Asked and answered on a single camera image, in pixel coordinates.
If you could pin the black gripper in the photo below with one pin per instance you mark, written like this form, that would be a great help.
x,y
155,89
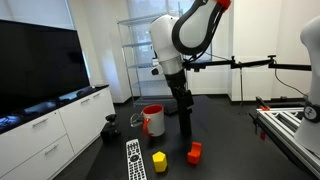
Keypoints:
x,y
176,80

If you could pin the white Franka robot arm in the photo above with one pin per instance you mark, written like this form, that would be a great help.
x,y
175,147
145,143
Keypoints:
x,y
196,30

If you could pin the white mug red interior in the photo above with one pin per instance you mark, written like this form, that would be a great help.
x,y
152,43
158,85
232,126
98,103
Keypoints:
x,y
156,121

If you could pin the clear wine glass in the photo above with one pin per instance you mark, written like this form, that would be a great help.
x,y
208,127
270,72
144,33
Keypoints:
x,y
135,120

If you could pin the thin metal stand pole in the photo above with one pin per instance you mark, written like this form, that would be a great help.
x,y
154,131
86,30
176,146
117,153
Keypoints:
x,y
241,86

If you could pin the orange block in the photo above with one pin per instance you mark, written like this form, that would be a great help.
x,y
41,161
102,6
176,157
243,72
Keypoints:
x,y
194,156

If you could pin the yellow block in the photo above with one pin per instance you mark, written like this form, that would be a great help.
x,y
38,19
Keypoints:
x,y
160,162

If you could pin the grey remote control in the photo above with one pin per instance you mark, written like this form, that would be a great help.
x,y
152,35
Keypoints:
x,y
135,160

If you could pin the white cabinet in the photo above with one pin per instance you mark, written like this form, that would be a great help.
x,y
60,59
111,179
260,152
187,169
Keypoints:
x,y
76,116

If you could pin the large black television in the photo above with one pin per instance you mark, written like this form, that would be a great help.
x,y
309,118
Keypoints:
x,y
40,66

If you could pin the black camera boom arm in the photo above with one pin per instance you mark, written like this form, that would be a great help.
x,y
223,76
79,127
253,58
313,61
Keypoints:
x,y
253,63

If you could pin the aluminium frame rail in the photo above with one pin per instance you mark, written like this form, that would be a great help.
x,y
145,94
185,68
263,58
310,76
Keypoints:
x,y
283,125

